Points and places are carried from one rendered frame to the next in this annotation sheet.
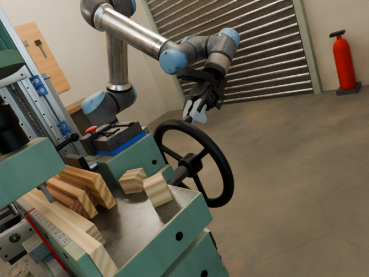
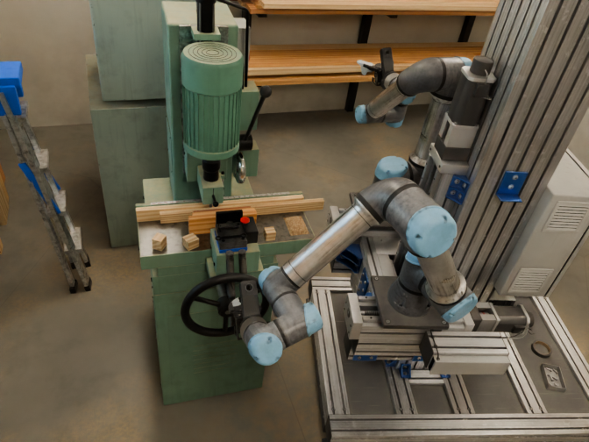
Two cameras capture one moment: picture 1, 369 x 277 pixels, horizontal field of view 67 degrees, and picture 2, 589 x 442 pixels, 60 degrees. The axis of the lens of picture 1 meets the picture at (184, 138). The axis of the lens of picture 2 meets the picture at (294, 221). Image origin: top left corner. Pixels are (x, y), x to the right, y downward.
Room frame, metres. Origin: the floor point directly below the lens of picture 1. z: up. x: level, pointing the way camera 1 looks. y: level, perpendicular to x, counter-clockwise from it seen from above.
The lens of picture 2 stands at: (1.16, -0.97, 2.07)
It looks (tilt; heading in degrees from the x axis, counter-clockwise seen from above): 39 degrees down; 105
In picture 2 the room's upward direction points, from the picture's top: 9 degrees clockwise
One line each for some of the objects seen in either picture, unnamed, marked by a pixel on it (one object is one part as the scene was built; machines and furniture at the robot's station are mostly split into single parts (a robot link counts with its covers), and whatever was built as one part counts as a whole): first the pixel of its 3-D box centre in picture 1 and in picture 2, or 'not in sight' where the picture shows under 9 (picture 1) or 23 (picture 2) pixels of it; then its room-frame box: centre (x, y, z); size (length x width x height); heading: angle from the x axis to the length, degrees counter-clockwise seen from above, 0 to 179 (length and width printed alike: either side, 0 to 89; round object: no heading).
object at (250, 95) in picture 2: not in sight; (244, 105); (0.51, 0.55, 1.22); 0.09 x 0.08 x 0.15; 126
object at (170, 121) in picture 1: (172, 181); (222, 288); (0.67, 0.08, 0.81); 0.29 x 0.20 x 0.29; 36
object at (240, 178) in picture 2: not in sight; (239, 167); (0.54, 0.47, 1.02); 0.12 x 0.03 x 0.12; 126
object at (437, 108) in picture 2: not in sight; (433, 127); (1.16, 0.84, 1.19); 0.15 x 0.12 x 0.55; 39
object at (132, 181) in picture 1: (133, 181); (190, 241); (0.53, 0.13, 0.92); 0.04 x 0.04 x 0.03; 61
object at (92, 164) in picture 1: (93, 165); (230, 227); (0.63, 0.22, 0.95); 0.09 x 0.07 x 0.09; 36
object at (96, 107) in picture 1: (99, 109); (423, 266); (1.27, 0.30, 0.98); 0.13 x 0.12 x 0.14; 136
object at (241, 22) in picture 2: not in sight; (237, 46); (0.44, 0.63, 1.40); 0.10 x 0.06 x 0.16; 126
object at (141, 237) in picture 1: (105, 195); (229, 242); (0.62, 0.23, 0.87); 0.61 x 0.30 x 0.06; 36
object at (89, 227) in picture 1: (43, 201); (244, 210); (0.62, 0.36, 0.92); 0.60 x 0.02 x 0.04; 36
